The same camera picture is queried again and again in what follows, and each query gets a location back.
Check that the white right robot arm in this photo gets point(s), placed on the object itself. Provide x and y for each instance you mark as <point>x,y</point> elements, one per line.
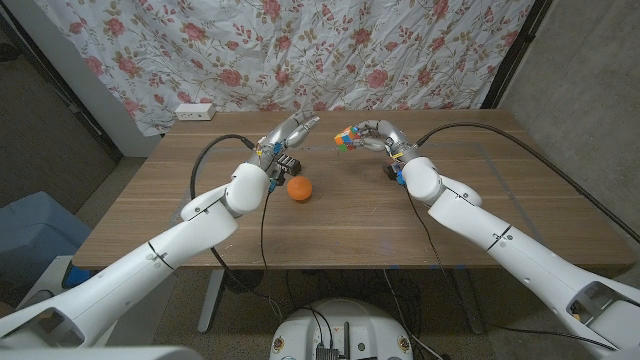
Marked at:
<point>500,240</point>

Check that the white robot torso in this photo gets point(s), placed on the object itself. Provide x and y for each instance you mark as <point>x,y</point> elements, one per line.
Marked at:
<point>100,354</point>

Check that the white platform with blue pads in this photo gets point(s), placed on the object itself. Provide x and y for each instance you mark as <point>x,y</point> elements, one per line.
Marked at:
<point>50,272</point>

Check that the floral backdrop cloth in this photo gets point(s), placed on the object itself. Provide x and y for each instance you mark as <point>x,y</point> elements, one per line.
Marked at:
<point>300,50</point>

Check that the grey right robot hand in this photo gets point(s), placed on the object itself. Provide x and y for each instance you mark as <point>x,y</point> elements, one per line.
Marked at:
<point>392,137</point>

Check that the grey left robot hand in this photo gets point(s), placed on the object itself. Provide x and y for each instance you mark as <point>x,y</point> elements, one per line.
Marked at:
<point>285,137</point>

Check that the black round floor object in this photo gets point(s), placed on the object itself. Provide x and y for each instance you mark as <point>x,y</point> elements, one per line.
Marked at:
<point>243,280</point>

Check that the orange fruit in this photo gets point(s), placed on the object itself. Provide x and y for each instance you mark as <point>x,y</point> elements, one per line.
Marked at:
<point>299,188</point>

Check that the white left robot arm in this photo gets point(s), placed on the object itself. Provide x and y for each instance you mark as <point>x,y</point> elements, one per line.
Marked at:
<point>175,245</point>

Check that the white table leg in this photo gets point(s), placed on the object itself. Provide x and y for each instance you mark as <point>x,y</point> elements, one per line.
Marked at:
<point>210,305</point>

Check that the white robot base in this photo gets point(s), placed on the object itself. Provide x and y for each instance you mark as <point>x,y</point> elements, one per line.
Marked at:
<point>300,335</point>

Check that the black backdrop stand pole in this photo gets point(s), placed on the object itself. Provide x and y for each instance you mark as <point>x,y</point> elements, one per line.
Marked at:
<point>75,104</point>
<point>515,50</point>

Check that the white power strip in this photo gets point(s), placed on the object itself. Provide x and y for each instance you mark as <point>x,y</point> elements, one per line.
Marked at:
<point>195,111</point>

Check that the blue bin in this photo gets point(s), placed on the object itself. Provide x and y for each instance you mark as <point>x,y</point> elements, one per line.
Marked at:
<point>35,235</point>

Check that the multicoloured Rubik's cube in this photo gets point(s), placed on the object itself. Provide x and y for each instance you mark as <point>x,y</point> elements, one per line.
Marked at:
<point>345,140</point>

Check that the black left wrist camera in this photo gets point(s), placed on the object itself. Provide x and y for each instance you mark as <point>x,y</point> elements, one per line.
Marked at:
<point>277,179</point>

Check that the black NITRO box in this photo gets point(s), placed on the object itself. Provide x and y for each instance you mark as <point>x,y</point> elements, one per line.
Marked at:
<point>290,164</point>

